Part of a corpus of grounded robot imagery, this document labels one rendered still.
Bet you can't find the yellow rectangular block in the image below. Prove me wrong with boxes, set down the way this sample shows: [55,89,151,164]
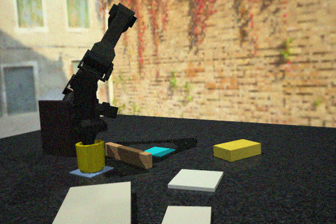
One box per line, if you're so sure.
[213,139,261,162]

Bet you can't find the yellow cup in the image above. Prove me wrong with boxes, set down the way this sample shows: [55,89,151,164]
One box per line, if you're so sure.
[76,140,105,173]

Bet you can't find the tan rectangular bar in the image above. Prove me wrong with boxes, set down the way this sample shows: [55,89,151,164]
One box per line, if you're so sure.
[105,142,152,168]

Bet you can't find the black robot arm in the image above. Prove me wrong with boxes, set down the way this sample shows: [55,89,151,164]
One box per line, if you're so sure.
[62,3,137,119]

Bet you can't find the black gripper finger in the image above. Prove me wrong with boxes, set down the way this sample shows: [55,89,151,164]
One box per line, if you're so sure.
[77,130,98,145]
[74,127,81,141]

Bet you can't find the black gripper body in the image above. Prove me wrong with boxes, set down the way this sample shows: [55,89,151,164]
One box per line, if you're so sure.
[70,95,108,134]

